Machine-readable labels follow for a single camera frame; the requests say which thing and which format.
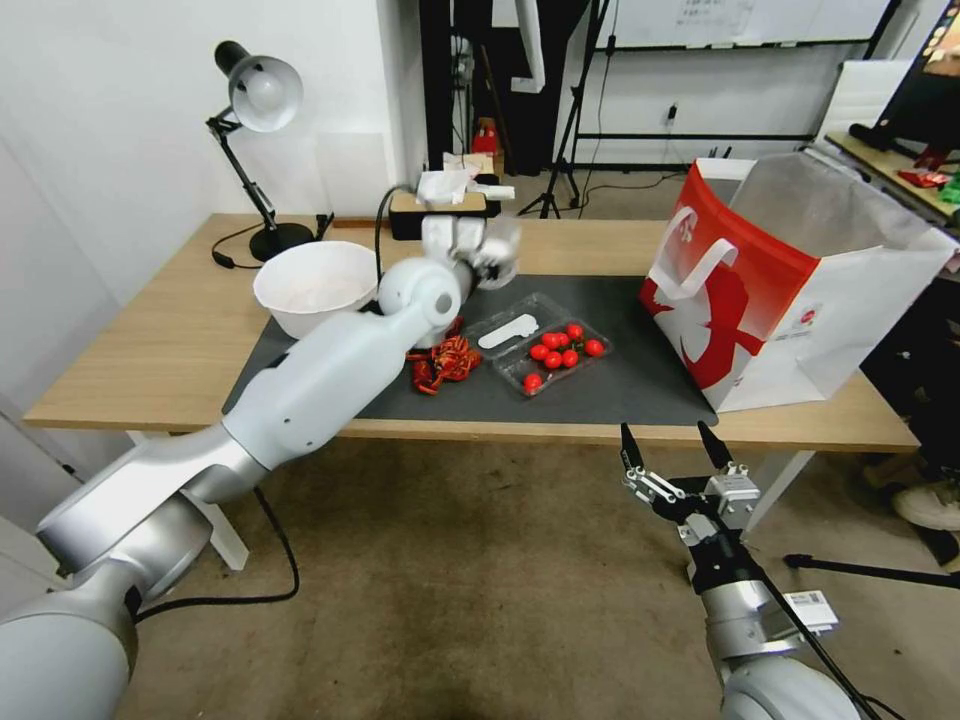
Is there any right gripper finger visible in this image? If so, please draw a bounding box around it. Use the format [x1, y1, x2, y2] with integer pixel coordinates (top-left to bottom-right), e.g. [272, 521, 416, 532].
[696, 419, 740, 483]
[618, 422, 685, 516]

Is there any clear plastic takeout box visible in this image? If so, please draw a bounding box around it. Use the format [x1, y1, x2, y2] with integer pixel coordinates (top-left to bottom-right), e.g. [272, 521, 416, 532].
[463, 293, 611, 400]

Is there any black wood-top tissue box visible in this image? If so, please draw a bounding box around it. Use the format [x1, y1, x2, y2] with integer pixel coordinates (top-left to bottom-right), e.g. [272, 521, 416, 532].
[389, 190, 505, 242]

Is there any red white delivery bag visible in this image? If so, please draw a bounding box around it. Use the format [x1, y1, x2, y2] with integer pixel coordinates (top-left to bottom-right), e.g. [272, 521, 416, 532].
[638, 152, 959, 415]

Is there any dark grey table mat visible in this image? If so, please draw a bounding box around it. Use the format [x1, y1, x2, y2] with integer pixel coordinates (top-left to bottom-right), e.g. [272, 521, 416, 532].
[221, 272, 719, 430]

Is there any white tissue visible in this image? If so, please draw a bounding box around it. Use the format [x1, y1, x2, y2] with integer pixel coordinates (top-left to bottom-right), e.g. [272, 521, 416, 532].
[415, 170, 483, 209]

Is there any dried red chili pile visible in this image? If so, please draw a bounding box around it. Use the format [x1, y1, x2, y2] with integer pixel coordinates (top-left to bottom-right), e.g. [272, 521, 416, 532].
[407, 335, 484, 397]

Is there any black tripod stand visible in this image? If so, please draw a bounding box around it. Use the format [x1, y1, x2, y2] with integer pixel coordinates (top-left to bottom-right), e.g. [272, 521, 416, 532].
[517, 0, 628, 221]

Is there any black tripod lying down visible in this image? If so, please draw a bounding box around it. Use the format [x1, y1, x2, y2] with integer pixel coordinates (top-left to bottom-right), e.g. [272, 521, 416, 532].
[782, 551, 960, 595]

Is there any white bowl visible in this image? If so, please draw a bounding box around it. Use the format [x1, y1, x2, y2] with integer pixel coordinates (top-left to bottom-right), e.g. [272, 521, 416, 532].
[251, 240, 379, 341]

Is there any person's shoe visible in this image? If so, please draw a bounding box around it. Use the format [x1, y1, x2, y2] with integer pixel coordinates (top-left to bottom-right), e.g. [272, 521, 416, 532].
[891, 479, 960, 532]

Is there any black desk lamp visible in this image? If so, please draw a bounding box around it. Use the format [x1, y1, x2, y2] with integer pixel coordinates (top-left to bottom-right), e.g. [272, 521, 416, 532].
[205, 38, 317, 264]

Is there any wooden side table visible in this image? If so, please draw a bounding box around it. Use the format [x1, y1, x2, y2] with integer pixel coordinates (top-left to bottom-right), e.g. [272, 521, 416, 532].
[823, 130, 960, 243]

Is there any whiteboard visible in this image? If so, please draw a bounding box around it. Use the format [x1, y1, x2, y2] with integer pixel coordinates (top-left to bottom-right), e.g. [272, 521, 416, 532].
[596, 0, 905, 52]

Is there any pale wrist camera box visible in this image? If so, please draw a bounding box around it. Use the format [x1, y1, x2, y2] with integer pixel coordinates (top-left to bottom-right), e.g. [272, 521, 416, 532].
[703, 463, 762, 531]

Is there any black lamp cable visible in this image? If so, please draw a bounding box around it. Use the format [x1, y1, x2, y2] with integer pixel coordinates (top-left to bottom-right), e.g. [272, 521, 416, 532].
[210, 224, 265, 270]

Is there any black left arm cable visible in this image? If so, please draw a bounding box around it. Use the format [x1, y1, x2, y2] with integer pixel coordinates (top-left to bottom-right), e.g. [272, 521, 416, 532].
[133, 485, 302, 621]

